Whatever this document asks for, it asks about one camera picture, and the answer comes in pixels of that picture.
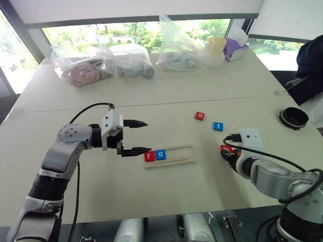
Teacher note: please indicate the red letter r block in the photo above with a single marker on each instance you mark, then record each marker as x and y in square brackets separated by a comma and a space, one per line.
[149, 156]

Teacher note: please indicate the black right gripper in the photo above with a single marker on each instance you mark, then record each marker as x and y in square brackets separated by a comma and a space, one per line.
[232, 158]

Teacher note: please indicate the purple tissue box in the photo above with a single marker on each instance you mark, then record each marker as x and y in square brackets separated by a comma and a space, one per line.
[236, 49]

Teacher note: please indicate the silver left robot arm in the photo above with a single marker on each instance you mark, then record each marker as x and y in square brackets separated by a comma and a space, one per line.
[58, 153]

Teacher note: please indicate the red letter b block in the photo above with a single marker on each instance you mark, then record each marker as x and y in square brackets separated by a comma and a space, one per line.
[225, 148]

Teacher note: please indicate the silver rounded robot leg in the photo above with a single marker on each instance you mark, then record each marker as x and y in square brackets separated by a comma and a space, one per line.
[198, 228]
[128, 230]

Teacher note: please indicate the clear cup with yellow lid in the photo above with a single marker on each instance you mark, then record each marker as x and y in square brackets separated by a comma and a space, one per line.
[214, 50]

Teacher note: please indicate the tall clear plastic bag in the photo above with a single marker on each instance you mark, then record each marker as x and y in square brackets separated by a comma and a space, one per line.
[176, 48]

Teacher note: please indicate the wooden letter tray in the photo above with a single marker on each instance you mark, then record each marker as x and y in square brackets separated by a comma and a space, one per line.
[174, 156]

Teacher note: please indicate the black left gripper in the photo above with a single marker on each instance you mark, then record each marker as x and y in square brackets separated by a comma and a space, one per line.
[114, 141]

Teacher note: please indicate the black round cap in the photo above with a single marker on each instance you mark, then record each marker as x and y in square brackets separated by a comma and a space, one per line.
[294, 118]

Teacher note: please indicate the person in dark clothes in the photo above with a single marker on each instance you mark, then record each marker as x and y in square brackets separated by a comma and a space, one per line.
[310, 68]

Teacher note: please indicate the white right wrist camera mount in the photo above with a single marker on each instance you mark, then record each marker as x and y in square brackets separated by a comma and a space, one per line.
[251, 138]

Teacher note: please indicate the clear bag with pink cloth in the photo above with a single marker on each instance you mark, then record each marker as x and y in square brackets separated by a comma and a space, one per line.
[80, 68]

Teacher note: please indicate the clear bag with grey item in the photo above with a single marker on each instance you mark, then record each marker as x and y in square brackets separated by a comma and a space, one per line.
[132, 63]

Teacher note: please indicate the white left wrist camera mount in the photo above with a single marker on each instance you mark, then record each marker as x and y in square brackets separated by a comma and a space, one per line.
[110, 126]

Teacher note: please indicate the red letter o block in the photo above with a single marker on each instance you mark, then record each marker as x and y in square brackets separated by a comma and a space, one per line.
[200, 115]

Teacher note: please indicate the blue letter o block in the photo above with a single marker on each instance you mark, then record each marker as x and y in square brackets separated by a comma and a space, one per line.
[160, 154]

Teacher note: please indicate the black metal bracket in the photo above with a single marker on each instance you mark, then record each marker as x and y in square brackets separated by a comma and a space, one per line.
[232, 226]

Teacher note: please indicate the blue letter t block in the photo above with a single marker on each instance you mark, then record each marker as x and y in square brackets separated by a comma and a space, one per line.
[218, 126]

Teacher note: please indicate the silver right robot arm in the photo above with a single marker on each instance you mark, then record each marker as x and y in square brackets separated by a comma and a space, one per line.
[272, 176]

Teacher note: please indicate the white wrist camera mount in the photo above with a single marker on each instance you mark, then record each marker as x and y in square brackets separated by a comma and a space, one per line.
[251, 138]
[110, 126]

